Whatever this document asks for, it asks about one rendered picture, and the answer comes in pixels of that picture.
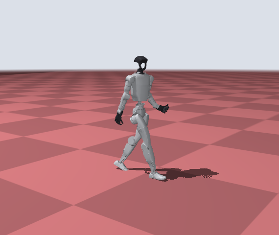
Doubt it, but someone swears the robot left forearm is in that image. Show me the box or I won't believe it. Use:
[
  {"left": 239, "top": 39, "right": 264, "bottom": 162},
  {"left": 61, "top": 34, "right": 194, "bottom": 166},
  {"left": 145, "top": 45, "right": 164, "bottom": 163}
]
[{"left": 148, "top": 96, "right": 160, "bottom": 109}]

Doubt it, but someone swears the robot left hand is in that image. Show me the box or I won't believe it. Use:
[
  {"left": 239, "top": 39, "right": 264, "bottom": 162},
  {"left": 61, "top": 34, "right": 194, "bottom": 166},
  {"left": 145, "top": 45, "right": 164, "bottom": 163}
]
[{"left": 156, "top": 104, "right": 169, "bottom": 113}]

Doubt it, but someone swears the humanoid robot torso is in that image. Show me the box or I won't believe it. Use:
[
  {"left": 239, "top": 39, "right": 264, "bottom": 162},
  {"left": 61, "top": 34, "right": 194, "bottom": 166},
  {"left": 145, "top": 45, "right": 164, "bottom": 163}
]
[{"left": 131, "top": 72, "right": 150, "bottom": 117}]

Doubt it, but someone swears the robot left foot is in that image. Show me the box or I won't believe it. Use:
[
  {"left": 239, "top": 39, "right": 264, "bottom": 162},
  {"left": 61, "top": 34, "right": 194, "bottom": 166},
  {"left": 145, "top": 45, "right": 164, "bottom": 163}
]
[{"left": 114, "top": 160, "right": 128, "bottom": 171}]

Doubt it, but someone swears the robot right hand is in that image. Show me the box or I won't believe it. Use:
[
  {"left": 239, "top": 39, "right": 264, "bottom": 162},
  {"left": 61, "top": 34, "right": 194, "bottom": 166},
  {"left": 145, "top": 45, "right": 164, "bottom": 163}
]
[{"left": 115, "top": 111, "right": 123, "bottom": 125}]

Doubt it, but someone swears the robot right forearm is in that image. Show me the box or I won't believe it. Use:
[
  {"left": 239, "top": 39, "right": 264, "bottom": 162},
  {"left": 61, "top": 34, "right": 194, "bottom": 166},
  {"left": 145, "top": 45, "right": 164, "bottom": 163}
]
[{"left": 117, "top": 93, "right": 127, "bottom": 114}]

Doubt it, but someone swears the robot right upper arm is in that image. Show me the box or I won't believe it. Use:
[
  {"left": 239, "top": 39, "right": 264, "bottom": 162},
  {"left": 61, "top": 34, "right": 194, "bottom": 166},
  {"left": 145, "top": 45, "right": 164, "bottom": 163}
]
[{"left": 124, "top": 75, "right": 136, "bottom": 100}]

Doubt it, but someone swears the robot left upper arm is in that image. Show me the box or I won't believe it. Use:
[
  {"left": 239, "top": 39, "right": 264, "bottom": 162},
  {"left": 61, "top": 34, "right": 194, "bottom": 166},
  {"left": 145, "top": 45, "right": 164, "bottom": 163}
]
[{"left": 148, "top": 75, "right": 154, "bottom": 98}]

